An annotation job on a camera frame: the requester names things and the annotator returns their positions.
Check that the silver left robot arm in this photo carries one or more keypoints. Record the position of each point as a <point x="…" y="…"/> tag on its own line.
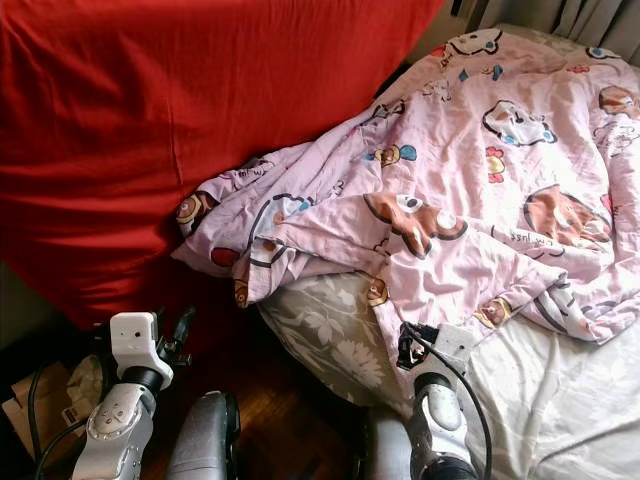
<point x="115" y="425"/>

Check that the grey robot left leg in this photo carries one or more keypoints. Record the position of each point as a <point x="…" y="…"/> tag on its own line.
<point x="205" y="440"/>

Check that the grey robot leg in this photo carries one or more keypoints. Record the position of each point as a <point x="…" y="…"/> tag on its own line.
<point x="205" y="440"/>
<point x="388" y="450"/>

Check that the grey robot right leg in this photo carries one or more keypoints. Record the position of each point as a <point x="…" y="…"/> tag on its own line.
<point x="388" y="450"/>

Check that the pink cartoon print blanket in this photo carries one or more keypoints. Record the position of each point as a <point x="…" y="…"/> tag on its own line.
<point x="460" y="190"/>

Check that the bed with beige sheet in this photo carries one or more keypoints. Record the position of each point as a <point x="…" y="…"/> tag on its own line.
<point x="570" y="400"/>

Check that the brown cardboard box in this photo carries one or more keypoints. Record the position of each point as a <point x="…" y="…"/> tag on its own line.
<point x="25" y="410"/>

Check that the red fabric cushion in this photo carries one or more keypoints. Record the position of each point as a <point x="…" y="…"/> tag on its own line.
<point x="180" y="130"/>

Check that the grey curtain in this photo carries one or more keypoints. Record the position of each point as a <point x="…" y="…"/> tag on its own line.
<point x="550" y="14"/>

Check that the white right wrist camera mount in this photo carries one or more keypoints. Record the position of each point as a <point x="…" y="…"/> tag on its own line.
<point x="455" y="348"/>

